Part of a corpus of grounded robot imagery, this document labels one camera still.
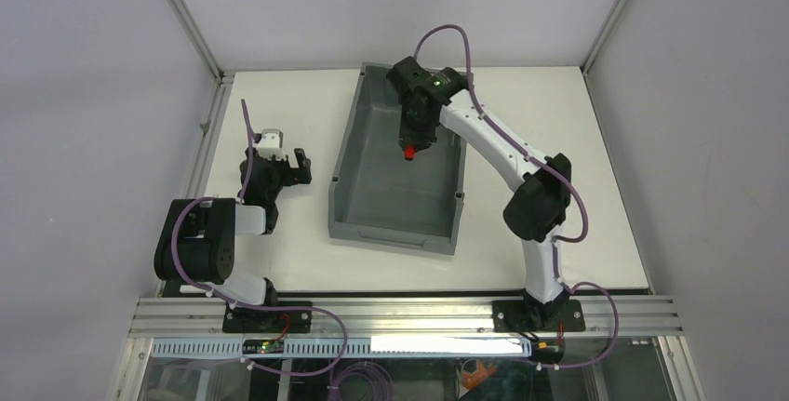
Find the red handled screwdriver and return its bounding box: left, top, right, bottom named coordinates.
left=403, top=145, right=417, bottom=162

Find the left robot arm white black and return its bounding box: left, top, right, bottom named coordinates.
left=154, top=148, right=312, bottom=307

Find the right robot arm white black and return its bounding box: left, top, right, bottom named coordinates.
left=328, top=56, right=572, bottom=329

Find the grey plastic bin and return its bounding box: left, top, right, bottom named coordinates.
left=328, top=62, right=466, bottom=255

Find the orange object under table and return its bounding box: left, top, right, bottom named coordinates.
left=458, top=358, right=498, bottom=391

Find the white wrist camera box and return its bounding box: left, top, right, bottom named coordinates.
left=253, top=128, right=288, bottom=161

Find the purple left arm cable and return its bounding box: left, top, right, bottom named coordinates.
left=169, top=99, right=350, bottom=379

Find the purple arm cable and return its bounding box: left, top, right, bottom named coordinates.
left=412, top=23, right=621, bottom=370
left=169, top=99, right=350, bottom=379

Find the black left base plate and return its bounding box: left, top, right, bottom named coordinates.
left=221, top=301, right=313, bottom=334

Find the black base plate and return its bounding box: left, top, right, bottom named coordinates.
left=221, top=301, right=313, bottom=334
left=491, top=299, right=586, bottom=333

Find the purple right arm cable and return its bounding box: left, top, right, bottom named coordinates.
left=412, top=23, right=621, bottom=370

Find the white slotted cable duct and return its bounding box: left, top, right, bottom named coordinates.
left=152, top=335, right=531, bottom=360

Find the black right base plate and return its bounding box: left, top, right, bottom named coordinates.
left=491, top=299, right=586, bottom=333

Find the coiled purple cable below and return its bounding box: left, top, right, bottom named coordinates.
left=327, top=361, right=395, bottom=401

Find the left aluminium corner post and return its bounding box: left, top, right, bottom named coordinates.
left=166, top=0, right=224, bottom=83

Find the aluminium corner post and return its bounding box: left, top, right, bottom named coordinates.
left=580, top=0, right=631, bottom=79
left=166, top=0, right=224, bottom=83

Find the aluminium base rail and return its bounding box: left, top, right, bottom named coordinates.
left=127, top=295, right=684, bottom=339

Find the right aluminium corner post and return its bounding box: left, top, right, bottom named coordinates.
left=580, top=0, right=631, bottom=79

